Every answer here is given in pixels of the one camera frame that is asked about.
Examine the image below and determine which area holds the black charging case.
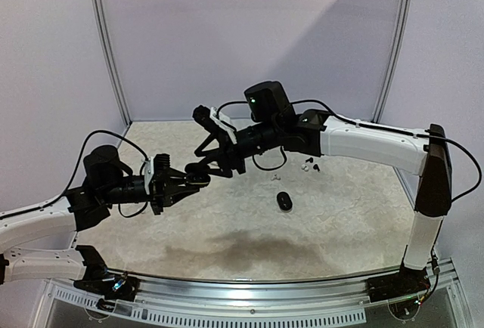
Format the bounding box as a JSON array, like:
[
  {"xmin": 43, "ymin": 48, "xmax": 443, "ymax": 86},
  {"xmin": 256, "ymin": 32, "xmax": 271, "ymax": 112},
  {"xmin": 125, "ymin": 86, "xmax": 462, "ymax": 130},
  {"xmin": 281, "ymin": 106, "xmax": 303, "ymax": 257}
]
[
  {"xmin": 276, "ymin": 191, "xmax": 293, "ymax": 213},
  {"xmin": 185, "ymin": 163, "xmax": 211, "ymax": 188}
]

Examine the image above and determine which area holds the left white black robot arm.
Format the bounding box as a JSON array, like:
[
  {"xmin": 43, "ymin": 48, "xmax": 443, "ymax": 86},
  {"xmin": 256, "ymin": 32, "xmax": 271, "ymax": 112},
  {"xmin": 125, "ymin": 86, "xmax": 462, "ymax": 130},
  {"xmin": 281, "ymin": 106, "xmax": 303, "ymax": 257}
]
[{"xmin": 1, "ymin": 145, "xmax": 210, "ymax": 293}]

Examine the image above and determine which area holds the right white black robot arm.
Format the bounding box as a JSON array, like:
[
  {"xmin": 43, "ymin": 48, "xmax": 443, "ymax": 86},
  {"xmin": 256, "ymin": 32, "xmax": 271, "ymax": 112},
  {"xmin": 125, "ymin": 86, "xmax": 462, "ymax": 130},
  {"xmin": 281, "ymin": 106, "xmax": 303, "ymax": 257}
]
[{"xmin": 193, "ymin": 81, "xmax": 457, "ymax": 295}]

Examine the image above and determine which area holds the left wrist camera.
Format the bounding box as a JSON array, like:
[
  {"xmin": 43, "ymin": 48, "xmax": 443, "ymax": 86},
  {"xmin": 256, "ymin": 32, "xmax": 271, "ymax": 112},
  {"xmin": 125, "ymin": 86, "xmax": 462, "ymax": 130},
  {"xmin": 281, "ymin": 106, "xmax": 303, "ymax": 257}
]
[{"xmin": 143, "ymin": 153, "xmax": 171, "ymax": 187}]

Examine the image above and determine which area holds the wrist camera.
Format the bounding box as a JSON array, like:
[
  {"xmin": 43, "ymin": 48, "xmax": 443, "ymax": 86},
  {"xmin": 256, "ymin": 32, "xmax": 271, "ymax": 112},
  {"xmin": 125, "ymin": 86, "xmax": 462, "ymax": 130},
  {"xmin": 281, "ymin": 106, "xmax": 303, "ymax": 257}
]
[
  {"xmin": 192, "ymin": 105, "xmax": 237, "ymax": 144},
  {"xmin": 143, "ymin": 153, "xmax": 171, "ymax": 187}
]

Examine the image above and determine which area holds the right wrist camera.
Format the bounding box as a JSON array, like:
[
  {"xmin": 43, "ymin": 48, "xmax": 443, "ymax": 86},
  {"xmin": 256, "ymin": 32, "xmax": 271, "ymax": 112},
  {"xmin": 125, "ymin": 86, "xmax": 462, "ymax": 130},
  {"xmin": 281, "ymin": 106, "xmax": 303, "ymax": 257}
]
[{"xmin": 192, "ymin": 105, "xmax": 237, "ymax": 144}]

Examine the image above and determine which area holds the aluminium front rail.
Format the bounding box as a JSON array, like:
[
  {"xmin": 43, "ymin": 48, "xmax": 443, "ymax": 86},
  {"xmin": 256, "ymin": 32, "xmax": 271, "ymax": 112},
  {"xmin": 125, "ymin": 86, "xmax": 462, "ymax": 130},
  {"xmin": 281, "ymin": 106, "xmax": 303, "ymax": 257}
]
[{"xmin": 44, "ymin": 258, "xmax": 473, "ymax": 325}]

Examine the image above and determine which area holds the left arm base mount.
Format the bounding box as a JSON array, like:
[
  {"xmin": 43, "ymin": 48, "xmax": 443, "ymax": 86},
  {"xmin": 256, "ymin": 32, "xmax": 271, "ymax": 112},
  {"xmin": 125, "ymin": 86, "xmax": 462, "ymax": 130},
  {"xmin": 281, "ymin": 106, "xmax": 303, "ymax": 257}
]
[{"xmin": 73, "ymin": 245, "xmax": 141, "ymax": 302}]

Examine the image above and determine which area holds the left aluminium corner post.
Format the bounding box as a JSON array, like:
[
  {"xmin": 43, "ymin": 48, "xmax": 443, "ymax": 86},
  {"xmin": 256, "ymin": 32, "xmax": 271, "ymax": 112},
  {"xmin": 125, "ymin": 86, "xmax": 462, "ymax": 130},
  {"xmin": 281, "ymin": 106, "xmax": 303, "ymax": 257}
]
[{"xmin": 92, "ymin": 0, "xmax": 132, "ymax": 126}]

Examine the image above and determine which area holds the aluminium corner post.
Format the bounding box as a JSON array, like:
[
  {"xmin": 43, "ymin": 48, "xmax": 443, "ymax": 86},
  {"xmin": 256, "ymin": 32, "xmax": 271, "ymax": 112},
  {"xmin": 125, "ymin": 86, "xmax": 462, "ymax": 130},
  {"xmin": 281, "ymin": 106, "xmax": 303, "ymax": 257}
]
[
  {"xmin": 92, "ymin": 0, "xmax": 132, "ymax": 126},
  {"xmin": 372, "ymin": 0, "xmax": 411, "ymax": 122}
]

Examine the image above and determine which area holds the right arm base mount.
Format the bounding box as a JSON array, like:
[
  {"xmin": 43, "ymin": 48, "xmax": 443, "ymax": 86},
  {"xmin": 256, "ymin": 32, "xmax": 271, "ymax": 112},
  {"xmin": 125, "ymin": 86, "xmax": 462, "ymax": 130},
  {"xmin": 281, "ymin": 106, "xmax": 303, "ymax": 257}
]
[{"xmin": 365, "ymin": 254, "xmax": 440, "ymax": 305}]

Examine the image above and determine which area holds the right aluminium corner post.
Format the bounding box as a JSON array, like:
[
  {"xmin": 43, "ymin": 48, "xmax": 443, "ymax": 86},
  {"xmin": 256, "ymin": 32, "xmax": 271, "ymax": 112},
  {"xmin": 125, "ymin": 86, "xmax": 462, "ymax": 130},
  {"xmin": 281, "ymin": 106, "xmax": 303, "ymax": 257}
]
[{"xmin": 372, "ymin": 0, "xmax": 411, "ymax": 122}]

